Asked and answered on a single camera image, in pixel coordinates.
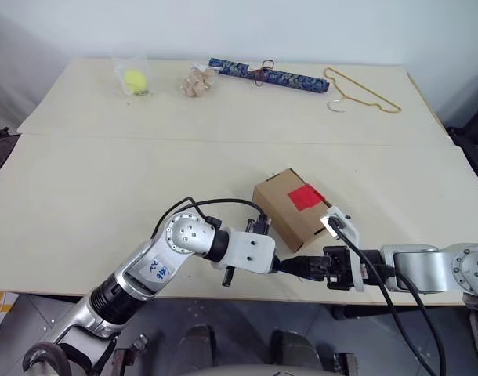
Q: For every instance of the black metal stand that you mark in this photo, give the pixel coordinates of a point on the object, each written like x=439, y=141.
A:
x=0, y=145

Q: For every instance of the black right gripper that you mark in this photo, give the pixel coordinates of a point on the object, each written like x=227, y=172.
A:
x=339, y=266

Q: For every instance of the black metal bracket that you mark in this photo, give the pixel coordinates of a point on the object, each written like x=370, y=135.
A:
x=345, y=364
x=131, y=354

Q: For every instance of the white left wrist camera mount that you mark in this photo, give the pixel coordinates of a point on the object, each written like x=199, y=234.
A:
x=254, y=250

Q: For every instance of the red tape piece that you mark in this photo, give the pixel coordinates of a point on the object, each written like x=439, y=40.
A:
x=305, y=197

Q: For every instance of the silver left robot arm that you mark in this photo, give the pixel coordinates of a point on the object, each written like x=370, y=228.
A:
x=184, y=235

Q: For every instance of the clear plastic bag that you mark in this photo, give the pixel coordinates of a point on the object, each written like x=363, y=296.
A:
x=123, y=88

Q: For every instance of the beige wooden block puzzle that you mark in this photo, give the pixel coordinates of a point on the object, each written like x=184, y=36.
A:
x=194, y=84

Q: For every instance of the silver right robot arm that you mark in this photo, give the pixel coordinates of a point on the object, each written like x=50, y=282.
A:
x=427, y=266

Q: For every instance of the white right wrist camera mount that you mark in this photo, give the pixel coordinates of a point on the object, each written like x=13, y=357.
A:
x=350, y=231

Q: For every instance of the black equipment frame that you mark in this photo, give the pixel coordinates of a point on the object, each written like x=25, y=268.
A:
x=474, y=129

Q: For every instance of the brown cardboard box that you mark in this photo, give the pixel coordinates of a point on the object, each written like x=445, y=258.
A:
x=278, y=211

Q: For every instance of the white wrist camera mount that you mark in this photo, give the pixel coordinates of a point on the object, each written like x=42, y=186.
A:
x=350, y=231
x=254, y=250

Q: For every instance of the yellow ball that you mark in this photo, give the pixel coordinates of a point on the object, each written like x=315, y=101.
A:
x=135, y=78

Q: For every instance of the pale robot torso edge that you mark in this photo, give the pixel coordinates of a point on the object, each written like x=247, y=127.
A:
x=274, y=372

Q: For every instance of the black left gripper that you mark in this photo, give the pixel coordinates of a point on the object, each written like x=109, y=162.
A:
x=228, y=276

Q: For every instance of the long blue patterned box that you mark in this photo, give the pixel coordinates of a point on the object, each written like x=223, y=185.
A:
x=294, y=80

